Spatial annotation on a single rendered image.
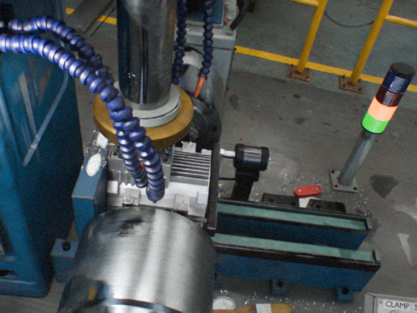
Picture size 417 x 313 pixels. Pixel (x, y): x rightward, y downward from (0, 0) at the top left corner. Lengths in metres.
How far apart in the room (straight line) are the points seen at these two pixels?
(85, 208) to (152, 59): 0.29
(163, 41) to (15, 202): 0.36
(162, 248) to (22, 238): 0.29
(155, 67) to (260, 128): 0.83
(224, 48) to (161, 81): 0.52
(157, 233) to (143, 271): 0.07
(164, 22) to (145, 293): 0.39
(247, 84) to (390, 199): 0.66
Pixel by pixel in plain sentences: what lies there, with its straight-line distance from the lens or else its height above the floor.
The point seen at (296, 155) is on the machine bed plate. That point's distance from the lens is 1.40.
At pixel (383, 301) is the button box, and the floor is 1.08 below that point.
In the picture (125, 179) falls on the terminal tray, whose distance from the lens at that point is 0.85.
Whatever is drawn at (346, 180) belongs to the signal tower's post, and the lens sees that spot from 1.35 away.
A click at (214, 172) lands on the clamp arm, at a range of 0.96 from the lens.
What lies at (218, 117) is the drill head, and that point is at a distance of 1.00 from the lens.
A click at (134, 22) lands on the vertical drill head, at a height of 1.43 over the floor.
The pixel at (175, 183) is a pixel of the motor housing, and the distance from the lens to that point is 0.85.
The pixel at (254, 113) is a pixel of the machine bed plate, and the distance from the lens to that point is 1.52.
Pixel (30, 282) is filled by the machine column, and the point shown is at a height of 0.88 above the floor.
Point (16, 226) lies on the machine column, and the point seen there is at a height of 1.08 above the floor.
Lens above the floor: 1.73
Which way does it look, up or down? 45 degrees down
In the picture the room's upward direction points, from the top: 10 degrees clockwise
